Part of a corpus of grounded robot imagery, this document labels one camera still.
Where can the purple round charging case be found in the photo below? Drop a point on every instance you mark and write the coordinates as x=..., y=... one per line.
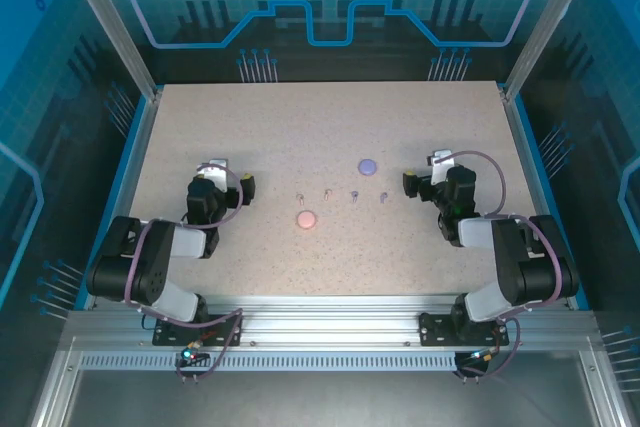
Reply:
x=368, y=167

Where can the pink round charging case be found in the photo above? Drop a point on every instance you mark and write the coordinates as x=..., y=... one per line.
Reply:
x=306, y=219

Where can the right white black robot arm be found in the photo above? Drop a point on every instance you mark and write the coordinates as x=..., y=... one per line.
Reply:
x=510, y=257

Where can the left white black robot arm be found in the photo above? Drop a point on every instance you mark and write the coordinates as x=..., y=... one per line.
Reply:
x=150, y=267

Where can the small lit connector module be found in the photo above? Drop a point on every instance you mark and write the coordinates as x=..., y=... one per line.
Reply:
x=484, y=355
x=192, y=356

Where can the grey metal lower tray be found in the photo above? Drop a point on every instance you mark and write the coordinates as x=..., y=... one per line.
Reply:
x=325, y=397

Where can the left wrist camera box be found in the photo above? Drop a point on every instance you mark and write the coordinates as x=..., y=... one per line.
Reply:
x=216, y=172

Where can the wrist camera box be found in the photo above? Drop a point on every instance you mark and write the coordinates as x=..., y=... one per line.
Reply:
x=442, y=167
x=216, y=172

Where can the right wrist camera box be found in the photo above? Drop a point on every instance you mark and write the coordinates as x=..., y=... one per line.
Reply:
x=442, y=167

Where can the blue aluminium side rail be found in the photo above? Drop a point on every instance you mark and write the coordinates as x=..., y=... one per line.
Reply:
x=120, y=197
x=542, y=197

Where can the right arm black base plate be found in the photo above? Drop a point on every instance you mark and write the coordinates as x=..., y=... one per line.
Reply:
x=432, y=329

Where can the aluminium mounting rail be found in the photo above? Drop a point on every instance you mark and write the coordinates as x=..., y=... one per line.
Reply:
x=325, y=317

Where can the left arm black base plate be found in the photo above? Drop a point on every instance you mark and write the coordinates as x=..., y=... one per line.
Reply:
x=165, y=334

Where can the aluminium frame post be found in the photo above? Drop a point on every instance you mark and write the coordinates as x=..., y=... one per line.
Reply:
x=110, y=32
x=545, y=27

